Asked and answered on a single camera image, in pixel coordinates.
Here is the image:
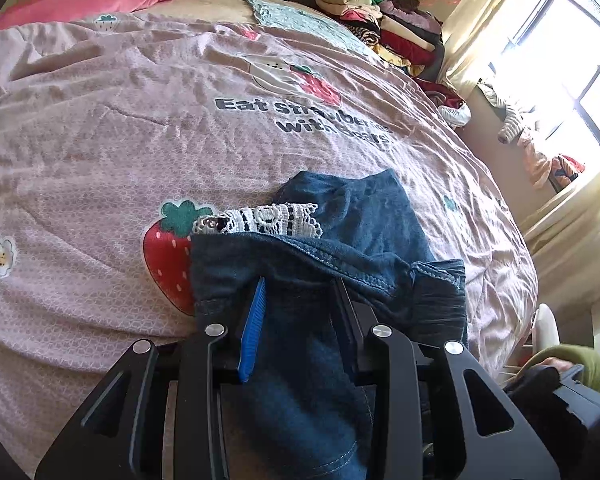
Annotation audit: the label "blue denim pants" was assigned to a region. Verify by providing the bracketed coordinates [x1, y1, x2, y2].
[190, 170, 467, 479]

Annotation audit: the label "right forearm green sleeve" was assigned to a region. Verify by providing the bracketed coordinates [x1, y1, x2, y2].
[520, 344, 600, 393]

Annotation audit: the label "clothes on window sill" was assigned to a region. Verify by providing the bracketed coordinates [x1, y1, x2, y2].
[477, 79, 585, 193]

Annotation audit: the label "pink strawberry print duvet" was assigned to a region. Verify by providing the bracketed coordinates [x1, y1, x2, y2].
[0, 14, 538, 474]

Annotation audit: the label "window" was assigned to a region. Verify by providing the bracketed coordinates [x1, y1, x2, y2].
[489, 0, 600, 165]

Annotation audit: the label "cream curtain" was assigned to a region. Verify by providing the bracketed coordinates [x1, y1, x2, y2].
[440, 0, 522, 99]

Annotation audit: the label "light blue crochet cloth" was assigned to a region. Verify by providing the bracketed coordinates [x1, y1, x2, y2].
[244, 0, 370, 55]

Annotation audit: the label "stack of folded clothes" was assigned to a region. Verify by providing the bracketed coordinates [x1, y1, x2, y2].
[315, 0, 471, 129]

